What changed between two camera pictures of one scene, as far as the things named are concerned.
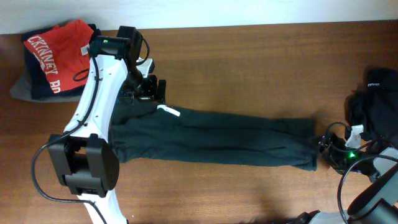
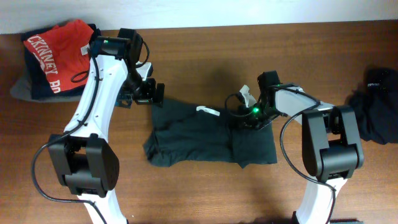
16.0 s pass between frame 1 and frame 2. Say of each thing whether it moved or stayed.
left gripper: stayed
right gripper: moved
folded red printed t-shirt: stayed
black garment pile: stayed
